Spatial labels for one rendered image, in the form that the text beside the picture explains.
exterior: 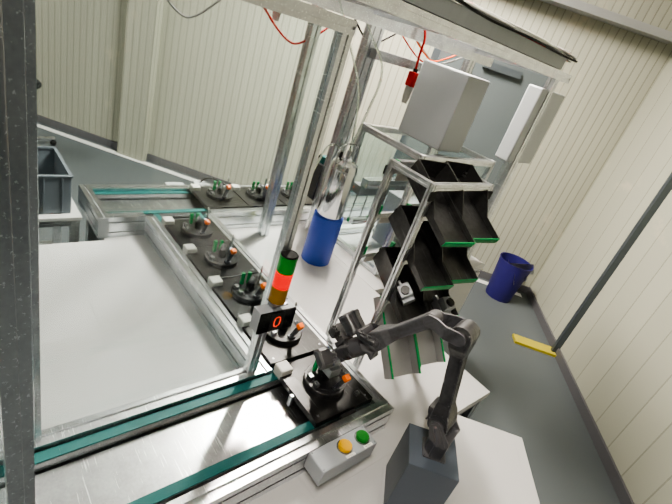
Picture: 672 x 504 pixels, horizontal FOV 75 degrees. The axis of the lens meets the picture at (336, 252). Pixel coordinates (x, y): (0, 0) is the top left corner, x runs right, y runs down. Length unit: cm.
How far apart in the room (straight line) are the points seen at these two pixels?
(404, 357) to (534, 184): 351
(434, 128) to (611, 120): 281
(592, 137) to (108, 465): 458
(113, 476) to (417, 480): 76
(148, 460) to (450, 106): 193
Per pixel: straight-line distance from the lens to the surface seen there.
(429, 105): 242
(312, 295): 206
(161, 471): 128
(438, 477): 132
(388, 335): 121
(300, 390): 144
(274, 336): 156
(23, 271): 54
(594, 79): 484
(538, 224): 506
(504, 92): 460
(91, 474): 128
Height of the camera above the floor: 198
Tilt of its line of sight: 27 degrees down
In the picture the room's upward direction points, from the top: 19 degrees clockwise
